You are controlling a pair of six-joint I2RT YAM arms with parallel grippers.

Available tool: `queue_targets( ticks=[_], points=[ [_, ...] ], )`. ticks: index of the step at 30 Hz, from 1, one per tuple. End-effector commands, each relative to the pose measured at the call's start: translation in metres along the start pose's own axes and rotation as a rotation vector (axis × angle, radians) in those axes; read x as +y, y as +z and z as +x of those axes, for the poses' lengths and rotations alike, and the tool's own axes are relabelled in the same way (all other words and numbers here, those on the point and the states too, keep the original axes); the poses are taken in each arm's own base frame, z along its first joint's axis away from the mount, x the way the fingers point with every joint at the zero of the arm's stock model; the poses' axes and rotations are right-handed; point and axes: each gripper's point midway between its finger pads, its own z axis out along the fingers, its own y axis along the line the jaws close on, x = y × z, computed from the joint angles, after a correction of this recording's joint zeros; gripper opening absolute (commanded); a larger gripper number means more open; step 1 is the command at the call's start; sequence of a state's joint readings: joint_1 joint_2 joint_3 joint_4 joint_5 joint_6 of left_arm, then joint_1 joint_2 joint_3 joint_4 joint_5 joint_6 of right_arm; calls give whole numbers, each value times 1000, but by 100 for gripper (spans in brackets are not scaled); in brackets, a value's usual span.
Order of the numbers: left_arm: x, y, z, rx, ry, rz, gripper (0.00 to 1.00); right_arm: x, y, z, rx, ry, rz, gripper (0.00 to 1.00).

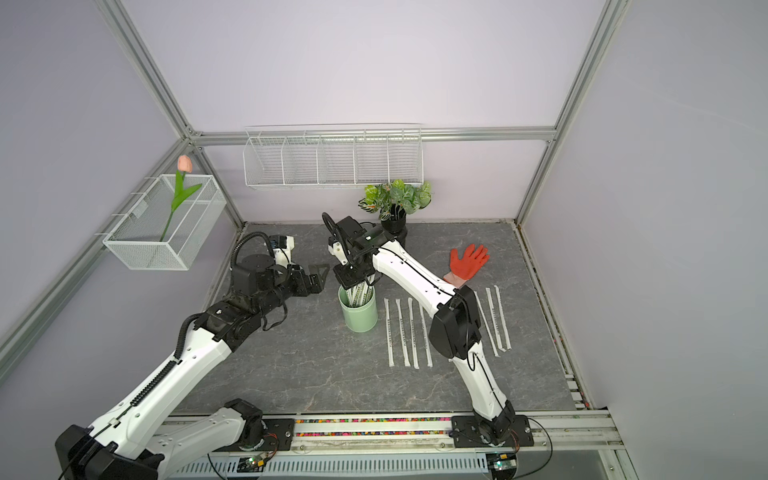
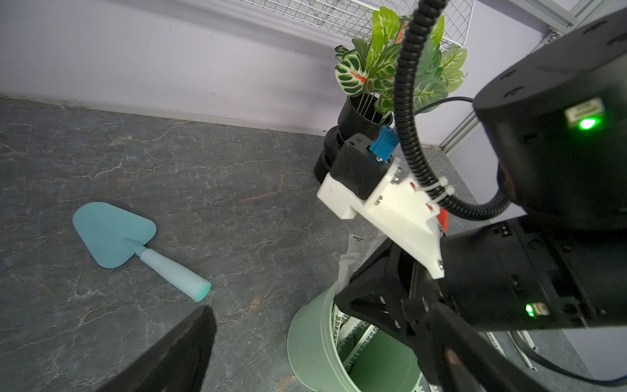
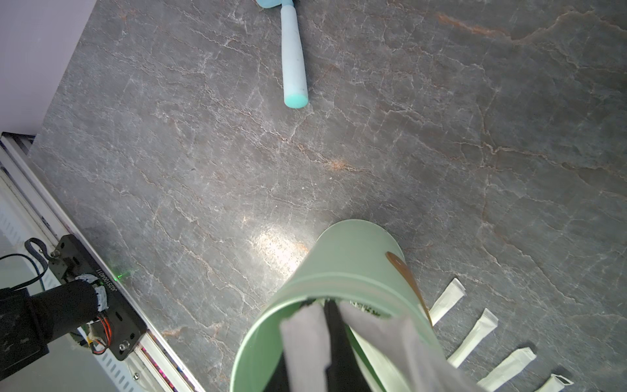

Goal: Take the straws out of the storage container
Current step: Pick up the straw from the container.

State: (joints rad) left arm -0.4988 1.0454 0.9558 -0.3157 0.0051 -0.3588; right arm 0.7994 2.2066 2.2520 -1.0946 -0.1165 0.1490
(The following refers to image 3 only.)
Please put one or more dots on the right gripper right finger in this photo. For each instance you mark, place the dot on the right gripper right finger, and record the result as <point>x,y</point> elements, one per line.
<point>343,374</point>

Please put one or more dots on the green cylindrical storage cup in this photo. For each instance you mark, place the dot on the green cylindrical storage cup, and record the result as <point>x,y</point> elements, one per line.
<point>348,262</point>

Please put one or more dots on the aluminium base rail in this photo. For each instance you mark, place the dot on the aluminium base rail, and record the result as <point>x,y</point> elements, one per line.
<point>32,224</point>

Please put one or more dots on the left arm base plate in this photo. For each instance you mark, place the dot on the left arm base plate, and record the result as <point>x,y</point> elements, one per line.
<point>121,323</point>

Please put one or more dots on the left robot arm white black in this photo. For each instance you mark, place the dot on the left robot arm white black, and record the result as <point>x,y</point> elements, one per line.
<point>30,323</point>

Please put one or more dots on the white straw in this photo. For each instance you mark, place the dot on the white straw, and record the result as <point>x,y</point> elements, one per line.
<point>485,325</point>
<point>451,295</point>
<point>555,383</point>
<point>509,368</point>

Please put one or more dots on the teal garden trowel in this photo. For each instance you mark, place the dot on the teal garden trowel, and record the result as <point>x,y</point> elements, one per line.
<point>295,88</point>

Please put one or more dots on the bundle of wrapped white straws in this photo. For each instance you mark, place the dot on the bundle of wrapped white straws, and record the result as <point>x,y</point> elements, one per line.
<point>306,345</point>

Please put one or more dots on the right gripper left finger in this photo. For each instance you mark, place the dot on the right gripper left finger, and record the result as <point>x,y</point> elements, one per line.
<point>279,381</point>

